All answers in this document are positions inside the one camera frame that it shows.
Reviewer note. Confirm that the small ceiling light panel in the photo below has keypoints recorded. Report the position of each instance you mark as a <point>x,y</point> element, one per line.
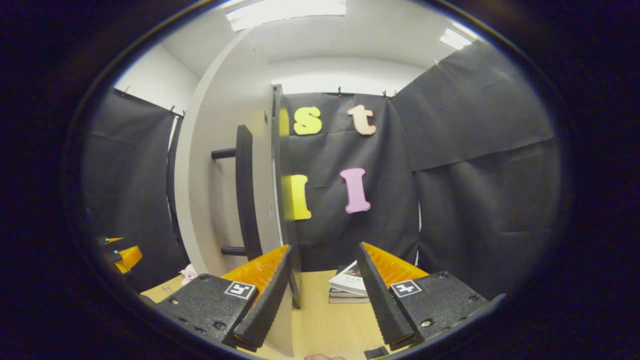
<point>455,39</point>

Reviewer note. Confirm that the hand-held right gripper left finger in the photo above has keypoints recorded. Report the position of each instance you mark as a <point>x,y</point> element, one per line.
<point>267,305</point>

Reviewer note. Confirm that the white book portrait cover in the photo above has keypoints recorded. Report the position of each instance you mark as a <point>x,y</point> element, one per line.
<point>345,282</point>

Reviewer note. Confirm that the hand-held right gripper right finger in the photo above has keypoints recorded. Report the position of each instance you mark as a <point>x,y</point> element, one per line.
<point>382,305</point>

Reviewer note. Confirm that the pale thin book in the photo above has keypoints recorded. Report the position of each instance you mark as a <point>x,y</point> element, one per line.
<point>345,300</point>

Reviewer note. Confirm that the pink plush toy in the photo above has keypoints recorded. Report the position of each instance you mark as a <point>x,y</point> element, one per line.
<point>189,275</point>

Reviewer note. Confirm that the black backdrop cloth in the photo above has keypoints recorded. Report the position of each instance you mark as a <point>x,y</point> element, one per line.
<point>475,200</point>

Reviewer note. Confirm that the dark thin book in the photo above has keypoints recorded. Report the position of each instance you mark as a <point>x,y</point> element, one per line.
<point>342,294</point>

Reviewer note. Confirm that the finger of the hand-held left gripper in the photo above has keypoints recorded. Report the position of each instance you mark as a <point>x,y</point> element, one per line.
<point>130,257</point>

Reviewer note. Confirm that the large ceiling light panel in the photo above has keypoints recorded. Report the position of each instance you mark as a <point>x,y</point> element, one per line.
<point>285,12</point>

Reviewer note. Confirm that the grey cabinet door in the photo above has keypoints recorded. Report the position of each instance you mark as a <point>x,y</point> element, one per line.
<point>210,200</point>

